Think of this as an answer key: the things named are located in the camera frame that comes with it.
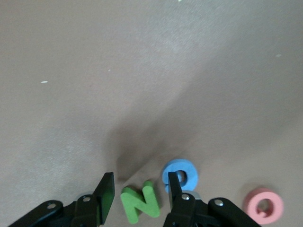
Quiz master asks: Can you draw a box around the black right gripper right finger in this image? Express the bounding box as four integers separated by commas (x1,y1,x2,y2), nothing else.
163,172,261,227

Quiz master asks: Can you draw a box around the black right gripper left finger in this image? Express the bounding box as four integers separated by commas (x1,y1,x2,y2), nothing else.
8,172,115,227

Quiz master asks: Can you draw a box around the blue foam letter G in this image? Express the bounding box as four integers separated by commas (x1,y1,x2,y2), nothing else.
161,158,198,193

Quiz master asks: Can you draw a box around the green foam letter N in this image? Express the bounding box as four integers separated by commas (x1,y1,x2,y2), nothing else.
120,181,161,225

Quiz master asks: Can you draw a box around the red foam letter Q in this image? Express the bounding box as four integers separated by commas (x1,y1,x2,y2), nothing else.
243,188,285,225

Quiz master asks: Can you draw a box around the brown table cover sheet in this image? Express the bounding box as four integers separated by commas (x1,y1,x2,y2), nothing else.
0,0,303,227

